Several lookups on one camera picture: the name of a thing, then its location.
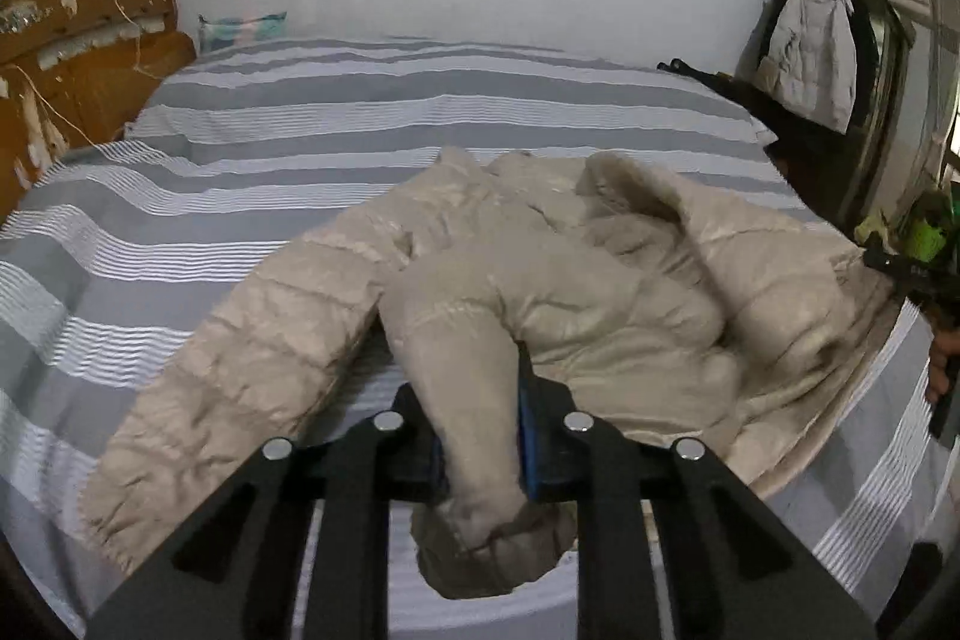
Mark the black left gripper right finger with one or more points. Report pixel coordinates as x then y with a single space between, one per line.
670 542

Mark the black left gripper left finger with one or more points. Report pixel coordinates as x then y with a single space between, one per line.
295 542

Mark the beige puffer jacket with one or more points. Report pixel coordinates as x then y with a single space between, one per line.
667 308

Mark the person's right hand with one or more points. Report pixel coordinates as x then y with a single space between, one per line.
944 346

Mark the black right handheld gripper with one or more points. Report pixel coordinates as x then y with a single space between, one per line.
922 260

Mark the dark wooden wardrobe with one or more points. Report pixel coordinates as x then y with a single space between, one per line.
833 173

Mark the grey white striped bedspread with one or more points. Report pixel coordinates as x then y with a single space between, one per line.
114 258

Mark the white hanging puffer coat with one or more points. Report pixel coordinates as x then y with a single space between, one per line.
810 67

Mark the brown wooden headboard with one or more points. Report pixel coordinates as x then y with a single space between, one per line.
74 73

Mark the teal pink striped pillow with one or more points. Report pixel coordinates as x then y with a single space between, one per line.
222 33

